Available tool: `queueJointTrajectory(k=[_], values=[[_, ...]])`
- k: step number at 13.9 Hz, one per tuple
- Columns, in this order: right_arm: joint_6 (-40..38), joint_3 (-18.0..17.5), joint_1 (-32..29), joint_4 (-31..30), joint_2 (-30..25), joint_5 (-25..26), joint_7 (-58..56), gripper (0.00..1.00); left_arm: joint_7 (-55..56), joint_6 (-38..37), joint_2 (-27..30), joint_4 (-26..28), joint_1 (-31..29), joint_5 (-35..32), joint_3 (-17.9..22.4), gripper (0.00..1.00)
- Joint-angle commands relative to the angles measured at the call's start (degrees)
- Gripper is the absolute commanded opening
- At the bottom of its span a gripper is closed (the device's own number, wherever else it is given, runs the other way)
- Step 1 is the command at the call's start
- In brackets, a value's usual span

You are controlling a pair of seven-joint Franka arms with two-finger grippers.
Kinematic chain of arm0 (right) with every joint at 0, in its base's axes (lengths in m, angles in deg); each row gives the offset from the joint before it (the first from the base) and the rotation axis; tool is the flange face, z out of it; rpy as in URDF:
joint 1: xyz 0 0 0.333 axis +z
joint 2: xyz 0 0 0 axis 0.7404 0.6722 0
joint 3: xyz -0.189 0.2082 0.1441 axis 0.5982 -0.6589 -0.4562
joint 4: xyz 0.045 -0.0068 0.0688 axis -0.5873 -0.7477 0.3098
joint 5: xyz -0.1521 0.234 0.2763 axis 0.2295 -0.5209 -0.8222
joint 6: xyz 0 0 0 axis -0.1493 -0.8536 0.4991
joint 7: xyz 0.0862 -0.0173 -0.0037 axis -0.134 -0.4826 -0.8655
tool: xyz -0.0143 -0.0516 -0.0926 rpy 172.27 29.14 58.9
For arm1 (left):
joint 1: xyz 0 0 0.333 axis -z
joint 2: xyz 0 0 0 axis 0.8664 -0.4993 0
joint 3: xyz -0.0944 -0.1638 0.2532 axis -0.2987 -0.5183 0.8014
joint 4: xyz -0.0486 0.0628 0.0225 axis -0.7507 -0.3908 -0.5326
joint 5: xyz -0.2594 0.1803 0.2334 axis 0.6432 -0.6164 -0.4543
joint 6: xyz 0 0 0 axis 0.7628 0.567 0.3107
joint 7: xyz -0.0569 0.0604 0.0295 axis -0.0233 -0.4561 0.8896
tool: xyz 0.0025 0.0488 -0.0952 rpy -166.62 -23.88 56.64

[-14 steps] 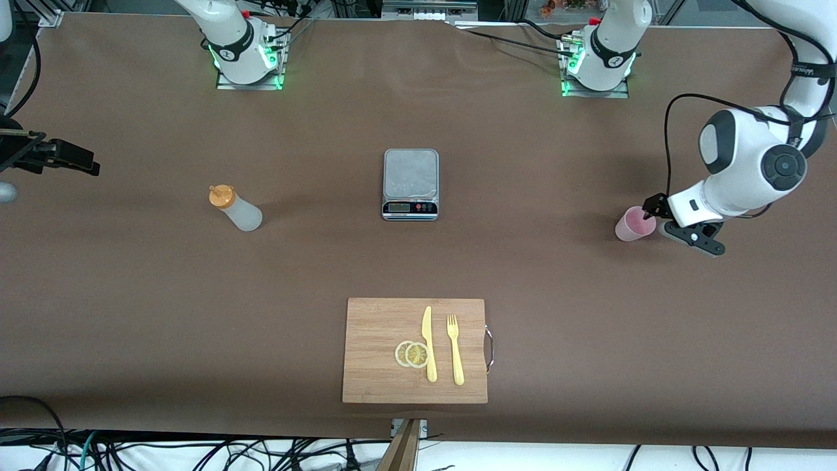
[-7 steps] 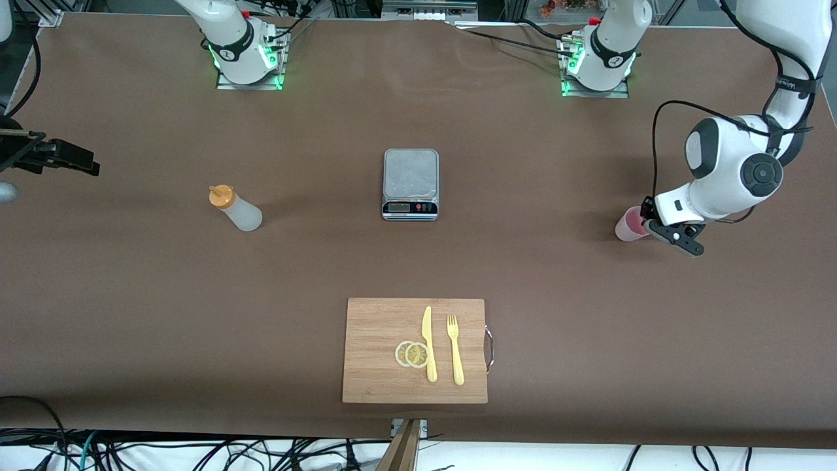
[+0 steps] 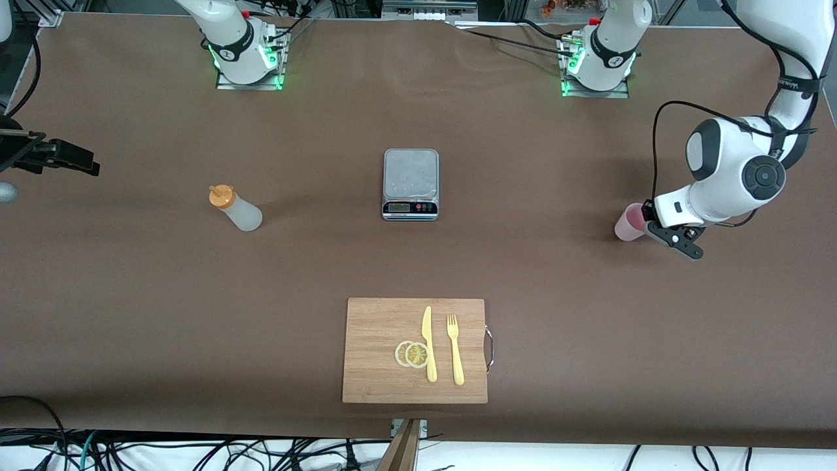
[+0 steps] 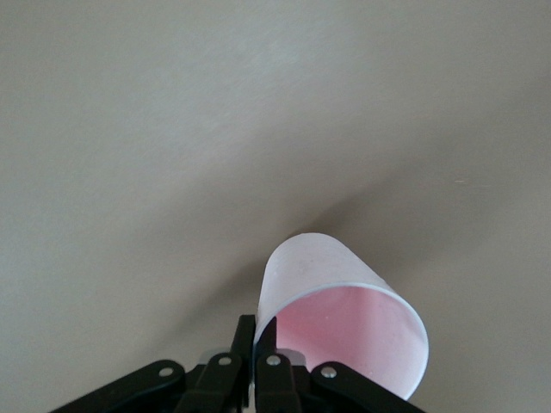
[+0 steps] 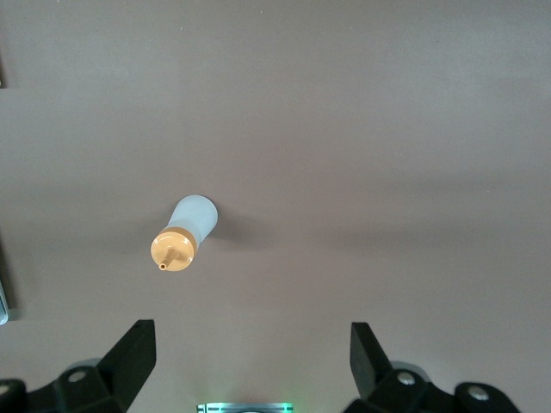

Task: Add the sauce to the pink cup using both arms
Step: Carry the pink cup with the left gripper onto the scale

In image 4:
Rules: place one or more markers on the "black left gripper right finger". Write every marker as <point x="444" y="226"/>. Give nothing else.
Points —
<point x="275" y="383"/>

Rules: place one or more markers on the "pink plastic cup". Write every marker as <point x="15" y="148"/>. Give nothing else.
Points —
<point x="310" y="266"/>

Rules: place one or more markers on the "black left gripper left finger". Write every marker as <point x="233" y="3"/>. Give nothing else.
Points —
<point x="224" y="378"/>

